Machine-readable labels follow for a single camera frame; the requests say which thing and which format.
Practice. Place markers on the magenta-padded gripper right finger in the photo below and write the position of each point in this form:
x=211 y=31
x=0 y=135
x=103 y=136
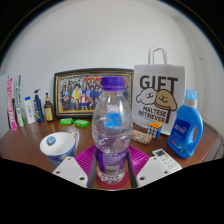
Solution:
x=151 y=173

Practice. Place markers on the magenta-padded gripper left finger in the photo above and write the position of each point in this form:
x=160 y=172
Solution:
x=71 y=170

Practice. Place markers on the clear purple-capped water bottle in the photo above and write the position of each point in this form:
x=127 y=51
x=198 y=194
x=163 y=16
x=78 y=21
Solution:
x=112 y=140

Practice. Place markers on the blue painted white-lined mug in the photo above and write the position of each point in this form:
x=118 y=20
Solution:
x=58 y=146

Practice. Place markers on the patterned snack packet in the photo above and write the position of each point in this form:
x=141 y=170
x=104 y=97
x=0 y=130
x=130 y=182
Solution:
x=142 y=137

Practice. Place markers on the colourful puzzle cube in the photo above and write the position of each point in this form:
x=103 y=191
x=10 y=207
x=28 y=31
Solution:
x=155 y=130

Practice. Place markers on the blue laundry detergent bottle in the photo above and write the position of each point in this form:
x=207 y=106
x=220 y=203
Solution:
x=185 y=130

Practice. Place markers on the dark bottle with yellow label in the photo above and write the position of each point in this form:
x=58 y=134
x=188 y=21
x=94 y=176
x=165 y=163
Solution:
x=48 y=110

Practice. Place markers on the dark blue pump bottle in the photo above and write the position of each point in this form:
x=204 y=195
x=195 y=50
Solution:
x=39 y=108

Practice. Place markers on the white bottle with blue cap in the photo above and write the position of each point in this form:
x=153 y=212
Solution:
x=29 y=111

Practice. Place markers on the dark-framed group photo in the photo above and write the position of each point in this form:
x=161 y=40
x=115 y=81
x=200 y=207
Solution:
x=78 y=93

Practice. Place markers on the white dog-print paper bag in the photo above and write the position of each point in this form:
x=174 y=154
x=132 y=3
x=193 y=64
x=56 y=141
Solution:
x=158 y=93

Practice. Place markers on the green and white toothpaste box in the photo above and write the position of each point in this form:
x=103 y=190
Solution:
x=19 y=103

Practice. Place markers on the pink toothpaste box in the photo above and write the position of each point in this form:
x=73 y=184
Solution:
x=11 y=106

